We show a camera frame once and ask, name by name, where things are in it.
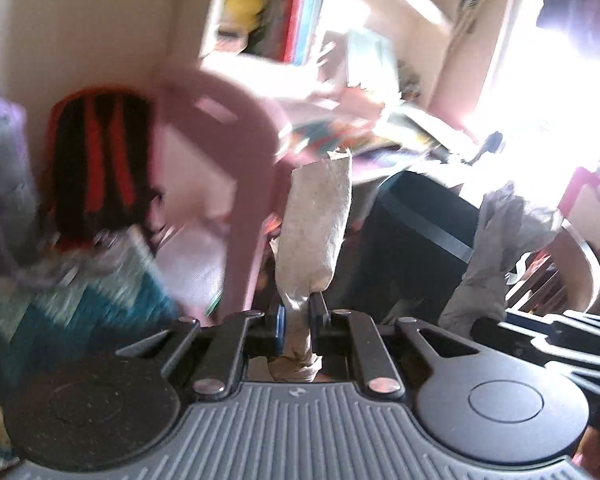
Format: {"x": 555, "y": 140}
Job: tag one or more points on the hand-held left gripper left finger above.
{"x": 279, "y": 325}

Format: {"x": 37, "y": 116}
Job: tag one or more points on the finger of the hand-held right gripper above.
{"x": 580, "y": 335}
{"x": 595, "y": 375}

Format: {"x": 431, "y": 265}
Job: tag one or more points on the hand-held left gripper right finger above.
{"x": 320, "y": 320}

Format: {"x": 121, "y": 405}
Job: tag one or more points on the grey wrapper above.
{"x": 500, "y": 250}

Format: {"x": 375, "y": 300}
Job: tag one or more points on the dark green deer print bin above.
{"x": 410, "y": 240}

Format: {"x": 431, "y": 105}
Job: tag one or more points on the pink plastic chair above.
{"x": 240, "y": 150}

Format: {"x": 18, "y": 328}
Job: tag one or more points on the teal zigzag quilt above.
{"x": 70, "y": 305}

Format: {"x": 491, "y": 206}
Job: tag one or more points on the red black backpack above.
{"x": 95, "y": 165}

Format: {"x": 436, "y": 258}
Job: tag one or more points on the green standing book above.
{"x": 372, "y": 60}

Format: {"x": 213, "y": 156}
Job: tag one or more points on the row of books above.
{"x": 295, "y": 10}

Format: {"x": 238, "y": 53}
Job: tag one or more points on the purple grey backpack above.
{"x": 5, "y": 175}

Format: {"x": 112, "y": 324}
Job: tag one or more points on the white desk shelf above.
{"x": 380, "y": 5}

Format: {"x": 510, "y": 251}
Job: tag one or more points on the yellow plush toy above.
{"x": 245, "y": 0}

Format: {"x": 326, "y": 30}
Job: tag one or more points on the pink frame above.
{"x": 587, "y": 185}

